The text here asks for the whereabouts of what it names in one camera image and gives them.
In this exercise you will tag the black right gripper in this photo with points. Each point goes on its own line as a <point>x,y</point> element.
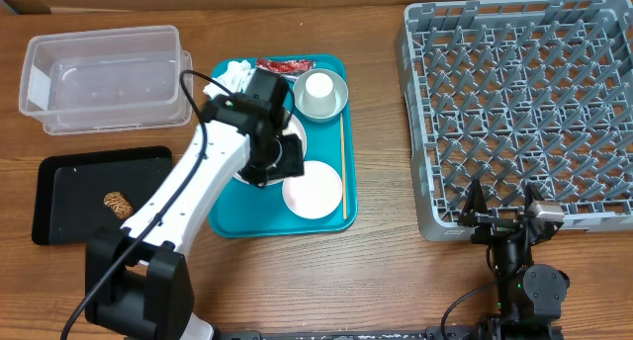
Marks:
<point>474,207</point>

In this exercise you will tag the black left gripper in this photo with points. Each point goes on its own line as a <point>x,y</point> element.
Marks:
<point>291,162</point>

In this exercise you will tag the large white plate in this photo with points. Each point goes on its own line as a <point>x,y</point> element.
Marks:
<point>294,127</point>

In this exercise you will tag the white napkin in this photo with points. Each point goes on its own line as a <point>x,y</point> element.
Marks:
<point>236,79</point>

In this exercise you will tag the red foil wrapper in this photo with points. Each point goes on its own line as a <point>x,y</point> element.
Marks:
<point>290,69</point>

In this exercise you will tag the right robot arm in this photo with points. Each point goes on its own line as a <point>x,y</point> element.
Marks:
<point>529,295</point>

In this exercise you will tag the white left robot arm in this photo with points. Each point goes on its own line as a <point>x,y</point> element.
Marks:
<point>137,280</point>

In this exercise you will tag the grey dishwasher rack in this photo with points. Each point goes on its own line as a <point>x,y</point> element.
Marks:
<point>515,93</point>

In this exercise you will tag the clear plastic waste bin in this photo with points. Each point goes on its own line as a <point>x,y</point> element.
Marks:
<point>106,80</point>

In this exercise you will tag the black food waste tray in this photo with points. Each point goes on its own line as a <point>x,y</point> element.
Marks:
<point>71,190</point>

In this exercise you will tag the teal serving tray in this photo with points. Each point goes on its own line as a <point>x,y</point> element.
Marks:
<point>243,210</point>

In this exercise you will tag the wooden chopstick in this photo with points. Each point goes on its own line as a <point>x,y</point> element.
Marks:
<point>343,167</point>

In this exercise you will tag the white paper cup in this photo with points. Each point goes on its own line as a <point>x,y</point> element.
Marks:
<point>319,97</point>

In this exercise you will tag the grey bowl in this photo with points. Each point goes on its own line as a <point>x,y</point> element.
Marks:
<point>340,89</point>

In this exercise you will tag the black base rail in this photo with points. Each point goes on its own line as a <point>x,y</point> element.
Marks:
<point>458,332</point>

